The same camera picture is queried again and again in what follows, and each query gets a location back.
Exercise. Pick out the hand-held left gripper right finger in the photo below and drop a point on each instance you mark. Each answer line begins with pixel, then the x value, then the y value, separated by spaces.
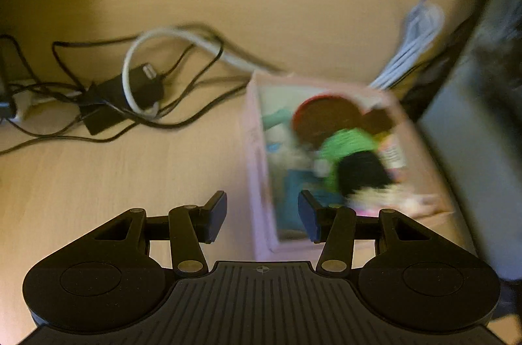
pixel 308 216

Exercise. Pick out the black power adapter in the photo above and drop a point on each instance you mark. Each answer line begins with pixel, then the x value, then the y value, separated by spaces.
pixel 122 88

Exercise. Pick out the pink cardboard box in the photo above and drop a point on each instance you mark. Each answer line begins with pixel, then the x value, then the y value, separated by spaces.
pixel 261 214

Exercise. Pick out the pink printed packet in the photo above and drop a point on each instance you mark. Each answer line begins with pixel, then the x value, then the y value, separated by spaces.
pixel 393 157

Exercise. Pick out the computer case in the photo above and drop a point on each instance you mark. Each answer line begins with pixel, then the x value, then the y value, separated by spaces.
pixel 489 165

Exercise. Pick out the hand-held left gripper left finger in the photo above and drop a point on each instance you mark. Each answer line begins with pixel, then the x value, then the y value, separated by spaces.
pixel 216 216

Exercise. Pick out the white power strip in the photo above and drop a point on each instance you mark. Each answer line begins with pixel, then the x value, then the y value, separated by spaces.
pixel 24 104

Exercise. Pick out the blue packet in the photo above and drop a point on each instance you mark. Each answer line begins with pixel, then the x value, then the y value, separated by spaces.
pixel 295 198

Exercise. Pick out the pale pink plush toy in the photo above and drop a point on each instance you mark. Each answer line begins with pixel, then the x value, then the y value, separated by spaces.
pixel 391 200

